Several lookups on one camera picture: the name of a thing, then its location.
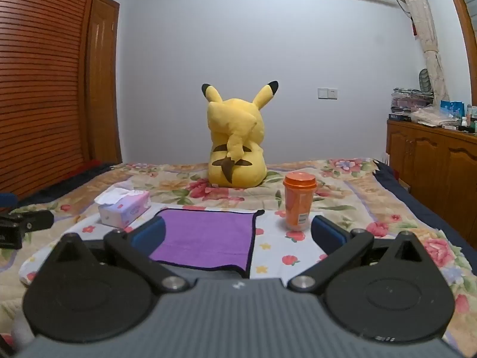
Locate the dark flat box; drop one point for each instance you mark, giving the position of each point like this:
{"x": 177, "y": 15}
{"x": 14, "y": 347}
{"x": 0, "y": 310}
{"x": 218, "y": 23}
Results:
{"x": 398, "y": 118}

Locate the beige folded cloth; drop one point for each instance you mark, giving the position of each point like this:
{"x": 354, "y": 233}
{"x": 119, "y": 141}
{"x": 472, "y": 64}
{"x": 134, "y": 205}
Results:
{"x": 434, "y": 117}

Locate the yellow plush toy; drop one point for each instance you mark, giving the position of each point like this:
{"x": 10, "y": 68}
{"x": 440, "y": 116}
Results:
{"x": 234, "y": 138}

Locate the wooden louvred wardrobe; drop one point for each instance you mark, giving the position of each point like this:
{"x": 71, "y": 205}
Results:
{"x": 44, "y": 82}

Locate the clutter on cabinet top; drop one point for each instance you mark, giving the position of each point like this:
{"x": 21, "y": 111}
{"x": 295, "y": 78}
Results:
{"x": 410, "y": 100}

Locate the white small-flower cloth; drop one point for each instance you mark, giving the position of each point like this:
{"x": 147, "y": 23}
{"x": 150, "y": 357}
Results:
{"x": 277, "y": 255}

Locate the wooden window frame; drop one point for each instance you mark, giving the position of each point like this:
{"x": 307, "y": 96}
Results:
{"x": 464, "y": 22}

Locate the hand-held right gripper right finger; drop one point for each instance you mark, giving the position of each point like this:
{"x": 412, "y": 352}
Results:
{"x": 328, "y": 236}

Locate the purple towel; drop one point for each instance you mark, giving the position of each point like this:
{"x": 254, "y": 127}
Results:
{"x": 208, "y": 235}

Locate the orange lidded cup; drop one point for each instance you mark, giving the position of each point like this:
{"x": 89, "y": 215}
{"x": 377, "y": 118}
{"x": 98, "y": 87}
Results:
{"x": 298, "y": 205}

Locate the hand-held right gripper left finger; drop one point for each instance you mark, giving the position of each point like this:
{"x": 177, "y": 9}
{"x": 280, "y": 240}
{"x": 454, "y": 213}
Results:
{"x": 151, "y": 233}

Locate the blue printed box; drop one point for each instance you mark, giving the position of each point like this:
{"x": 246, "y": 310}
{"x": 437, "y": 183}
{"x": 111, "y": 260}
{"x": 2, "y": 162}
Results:
{"x": 451, "y": 109}

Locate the green bottle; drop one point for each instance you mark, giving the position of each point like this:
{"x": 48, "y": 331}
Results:
{"x": 473, "y": 117}

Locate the beige lace curtain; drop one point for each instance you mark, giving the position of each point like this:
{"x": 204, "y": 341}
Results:
{"x": 423, "y": 18}

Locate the small white bottle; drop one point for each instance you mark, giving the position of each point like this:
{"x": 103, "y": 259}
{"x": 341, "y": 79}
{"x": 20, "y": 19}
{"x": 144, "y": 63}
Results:
{"x": 464, "y": 122}

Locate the tissue box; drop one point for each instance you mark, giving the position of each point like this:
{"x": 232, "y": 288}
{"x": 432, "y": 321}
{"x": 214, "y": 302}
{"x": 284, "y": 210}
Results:
{"x": 125, "y": 209}

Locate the white wall switch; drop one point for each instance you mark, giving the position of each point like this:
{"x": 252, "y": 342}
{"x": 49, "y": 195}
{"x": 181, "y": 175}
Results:
{"x": 327, "y": 93}

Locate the wooden door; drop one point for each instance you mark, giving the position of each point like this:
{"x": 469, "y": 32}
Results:
{"x": 105, "y": 82}

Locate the wooden cabinet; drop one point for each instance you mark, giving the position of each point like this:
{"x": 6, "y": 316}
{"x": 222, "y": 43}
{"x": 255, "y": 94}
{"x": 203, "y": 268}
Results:
{"x": 439, "y": 171}

